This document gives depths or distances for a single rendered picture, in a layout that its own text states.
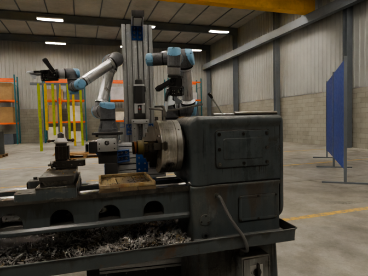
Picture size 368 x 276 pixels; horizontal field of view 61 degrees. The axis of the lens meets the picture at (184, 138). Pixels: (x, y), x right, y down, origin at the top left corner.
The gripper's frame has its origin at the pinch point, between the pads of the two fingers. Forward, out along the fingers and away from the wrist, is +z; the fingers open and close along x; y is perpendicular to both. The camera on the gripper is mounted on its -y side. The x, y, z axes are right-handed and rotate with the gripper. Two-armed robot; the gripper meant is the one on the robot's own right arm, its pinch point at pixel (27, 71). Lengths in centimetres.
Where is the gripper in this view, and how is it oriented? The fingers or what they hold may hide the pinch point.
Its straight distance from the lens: 250.8
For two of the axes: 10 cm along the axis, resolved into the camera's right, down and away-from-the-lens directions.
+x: -5.1, -1.8, 8.4
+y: 0.2, 9.7, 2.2
